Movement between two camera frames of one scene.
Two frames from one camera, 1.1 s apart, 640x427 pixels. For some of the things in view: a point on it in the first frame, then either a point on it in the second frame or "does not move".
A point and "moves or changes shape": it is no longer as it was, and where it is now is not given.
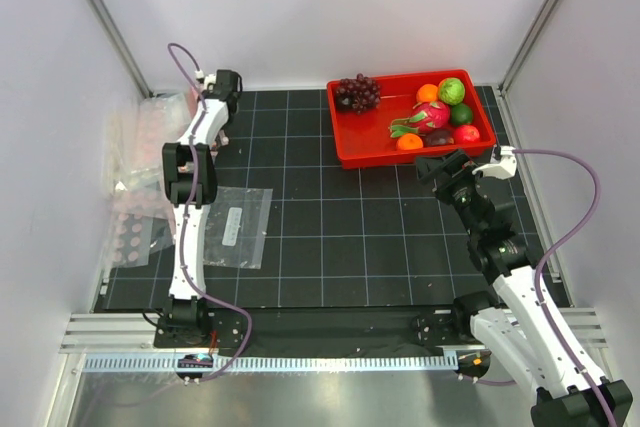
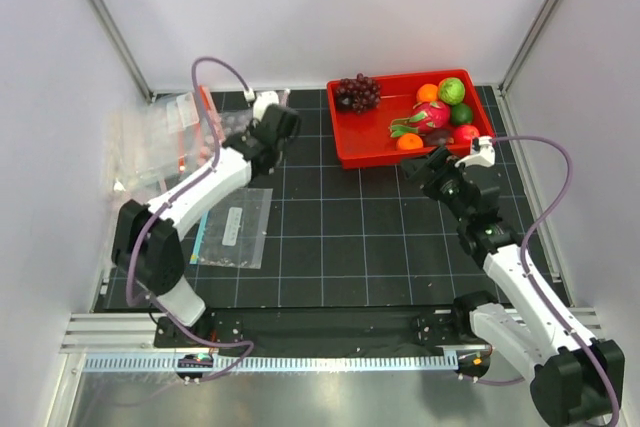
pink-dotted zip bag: (136, 146) moves or changes shape
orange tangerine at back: (427, 93) does not move
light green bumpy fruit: (451, 91) does not move
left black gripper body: (228, 124) -> (279, 151)
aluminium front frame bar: (133, 332) does not move
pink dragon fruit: (425, 116) does not move
